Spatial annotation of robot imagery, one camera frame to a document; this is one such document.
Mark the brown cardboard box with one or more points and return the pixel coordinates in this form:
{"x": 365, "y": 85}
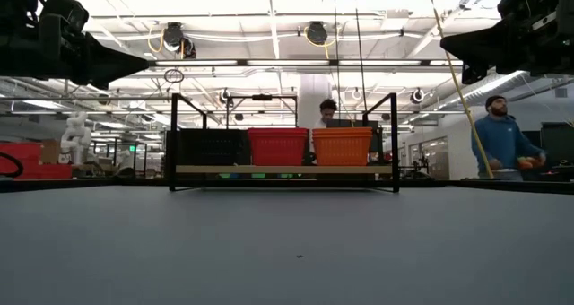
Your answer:
{"x": 50, "y": 151}

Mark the wooden shelf with black frame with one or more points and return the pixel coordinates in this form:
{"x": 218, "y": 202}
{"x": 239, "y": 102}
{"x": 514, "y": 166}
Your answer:
{"x": 287, "y": 169}

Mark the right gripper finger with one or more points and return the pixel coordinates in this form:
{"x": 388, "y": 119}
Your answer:
{"x": 473, "y": 74}
{"x": 484, "y": 47}

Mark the person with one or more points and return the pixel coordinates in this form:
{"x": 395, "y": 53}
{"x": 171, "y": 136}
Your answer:
{"x": 327, "y": 108}
{"x": 500, "y": 134}

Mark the black plastic basket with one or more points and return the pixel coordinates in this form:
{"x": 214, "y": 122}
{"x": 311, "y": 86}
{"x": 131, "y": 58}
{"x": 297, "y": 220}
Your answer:
{"x": 211, "y": 133}
{"x": 211, "y": 150}
{"x": 211, "y": 130}

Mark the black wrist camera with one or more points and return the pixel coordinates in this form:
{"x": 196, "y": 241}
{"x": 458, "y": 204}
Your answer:
{"x": 515, "y": 2}
{"x": 65, "y": 11}

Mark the long ceiling light strip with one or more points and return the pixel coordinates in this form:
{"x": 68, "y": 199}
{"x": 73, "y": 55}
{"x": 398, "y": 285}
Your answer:
{"x": 291, "y": 63}

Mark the orange held item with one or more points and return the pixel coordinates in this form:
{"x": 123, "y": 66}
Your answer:
{"x": 528, "y": 162}

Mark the silver ceiling air duct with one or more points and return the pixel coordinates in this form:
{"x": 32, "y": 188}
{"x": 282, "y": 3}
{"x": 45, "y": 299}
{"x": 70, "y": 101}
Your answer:
{"x": 498, "y": 87}

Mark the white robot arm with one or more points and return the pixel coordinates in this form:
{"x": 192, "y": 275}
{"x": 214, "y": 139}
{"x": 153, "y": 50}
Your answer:
{"x": 76, "y": 136}

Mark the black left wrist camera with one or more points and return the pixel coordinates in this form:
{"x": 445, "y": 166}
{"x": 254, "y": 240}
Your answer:
{"x": 65, "y": 11}

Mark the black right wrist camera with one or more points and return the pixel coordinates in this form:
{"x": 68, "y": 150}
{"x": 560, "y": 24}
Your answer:
{"x": 515, "y": 2}

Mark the black table frame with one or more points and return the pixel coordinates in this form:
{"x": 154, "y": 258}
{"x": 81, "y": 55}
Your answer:
{"x": 89, "y": 185}

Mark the black background rig frame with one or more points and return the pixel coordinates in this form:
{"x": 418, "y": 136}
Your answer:
{"x": 262, "y": 97}

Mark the red storage bin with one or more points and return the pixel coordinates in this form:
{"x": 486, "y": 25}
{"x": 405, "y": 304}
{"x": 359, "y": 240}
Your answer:
{"x": 49, "y": 171}
{"x": 22, "y": 150}

